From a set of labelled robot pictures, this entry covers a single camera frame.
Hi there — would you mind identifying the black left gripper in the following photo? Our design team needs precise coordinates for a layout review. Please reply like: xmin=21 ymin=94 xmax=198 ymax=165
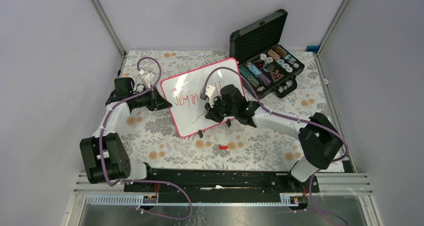
xmin=130 ymin=85 xmax=172 ymax=111

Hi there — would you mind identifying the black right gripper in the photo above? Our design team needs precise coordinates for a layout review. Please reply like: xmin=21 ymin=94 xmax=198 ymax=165
xmin=205 ymin=95 xmax=237 ymax=123

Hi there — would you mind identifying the pink framed whiteboard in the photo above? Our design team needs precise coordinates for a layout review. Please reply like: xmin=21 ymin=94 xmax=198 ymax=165
xmin=160 ymin=58 xmax=246 ymax=138

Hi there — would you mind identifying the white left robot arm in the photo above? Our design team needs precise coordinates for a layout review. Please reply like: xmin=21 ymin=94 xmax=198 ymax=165
xmin=79 ymin=77 xmax=172 ymax=184

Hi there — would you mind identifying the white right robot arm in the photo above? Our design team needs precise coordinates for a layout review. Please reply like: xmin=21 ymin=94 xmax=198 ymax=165
xmin=201 ymin=84 xmax=344 ymax=192

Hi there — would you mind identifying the black poker chip case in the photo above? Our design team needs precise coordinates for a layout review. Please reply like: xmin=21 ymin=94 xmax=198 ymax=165
xmin=229 ymin=9 xmax=305 ymax=99

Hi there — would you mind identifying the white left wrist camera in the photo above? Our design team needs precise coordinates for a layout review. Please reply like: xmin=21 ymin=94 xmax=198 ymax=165
xmin=138 ymin=70 xmax=155 ymax=89

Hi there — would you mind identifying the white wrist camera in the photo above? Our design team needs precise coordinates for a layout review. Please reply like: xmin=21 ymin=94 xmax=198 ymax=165
xmin=200 ymin=85 xmax=219 ymax=104
xmin=138 ymin=70 xmax=155 ymax=89

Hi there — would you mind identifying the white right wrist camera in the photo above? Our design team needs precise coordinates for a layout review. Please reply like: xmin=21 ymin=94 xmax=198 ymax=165
xmin=200 ymin=85 xmax=219 ymax=104

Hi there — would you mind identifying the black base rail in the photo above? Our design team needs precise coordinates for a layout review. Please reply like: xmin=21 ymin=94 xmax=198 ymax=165
xmin=124 ymin=167 xmax=319 ymax=202

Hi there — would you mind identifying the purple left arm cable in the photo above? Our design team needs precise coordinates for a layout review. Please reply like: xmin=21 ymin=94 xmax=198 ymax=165
xmin=98 ymin=57 xmax=193 ymax=221

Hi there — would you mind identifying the white cable duct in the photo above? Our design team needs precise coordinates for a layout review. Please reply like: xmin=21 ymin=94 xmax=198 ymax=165
xmin=85 ymin=194 xmax=299 ymax=207

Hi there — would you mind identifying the blue object behind frame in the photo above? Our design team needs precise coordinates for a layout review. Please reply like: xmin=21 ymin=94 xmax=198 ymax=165
xmin=305 ymin=46 xmax=320 ymax=53

